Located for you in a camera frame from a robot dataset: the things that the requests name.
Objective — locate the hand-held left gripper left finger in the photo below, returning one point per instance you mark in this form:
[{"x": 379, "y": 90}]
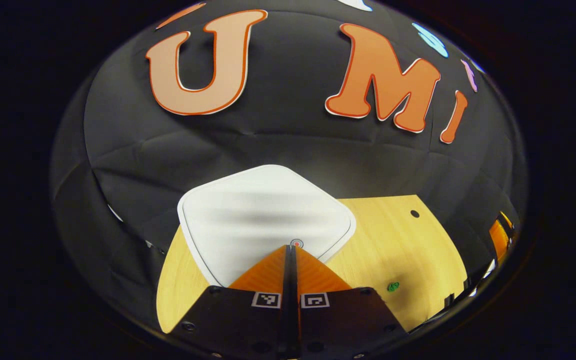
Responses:
[{"x": 248, "y": 320}]

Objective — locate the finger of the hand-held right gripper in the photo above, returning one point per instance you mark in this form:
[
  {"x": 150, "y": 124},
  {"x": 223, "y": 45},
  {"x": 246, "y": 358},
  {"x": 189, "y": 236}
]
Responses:
[{"x": 499, "y": 237}]

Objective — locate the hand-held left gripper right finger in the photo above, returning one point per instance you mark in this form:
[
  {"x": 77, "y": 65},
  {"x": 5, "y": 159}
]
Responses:
[{"x": 338, "y": 320}]

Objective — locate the green paper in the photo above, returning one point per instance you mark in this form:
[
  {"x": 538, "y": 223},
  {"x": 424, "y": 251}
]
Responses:
[{"x": 393, "y": 286}]

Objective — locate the white desktop garbage bin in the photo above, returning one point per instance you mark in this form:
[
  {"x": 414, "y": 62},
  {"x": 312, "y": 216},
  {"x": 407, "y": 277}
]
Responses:
[{"x": 263, "y": 215}]

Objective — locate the black backdrop cloth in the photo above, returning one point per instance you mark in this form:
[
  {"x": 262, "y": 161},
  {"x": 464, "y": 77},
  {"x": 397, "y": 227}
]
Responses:
[{"x": 268, "y": 140}]

